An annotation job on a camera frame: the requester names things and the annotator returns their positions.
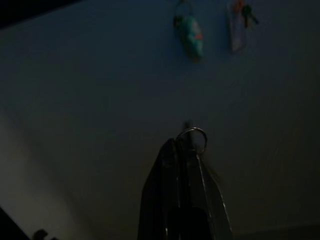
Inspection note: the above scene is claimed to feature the teal keychain fob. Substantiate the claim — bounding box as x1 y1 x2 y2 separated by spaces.
173 0 205 64

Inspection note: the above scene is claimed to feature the clear tag key bunch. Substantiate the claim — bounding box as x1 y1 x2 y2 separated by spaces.
226 0 260 55

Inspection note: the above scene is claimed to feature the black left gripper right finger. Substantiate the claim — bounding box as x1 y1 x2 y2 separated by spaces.
186 149 234 240

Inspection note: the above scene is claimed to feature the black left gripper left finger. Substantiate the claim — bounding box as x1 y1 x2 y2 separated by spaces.
136 138 186 240

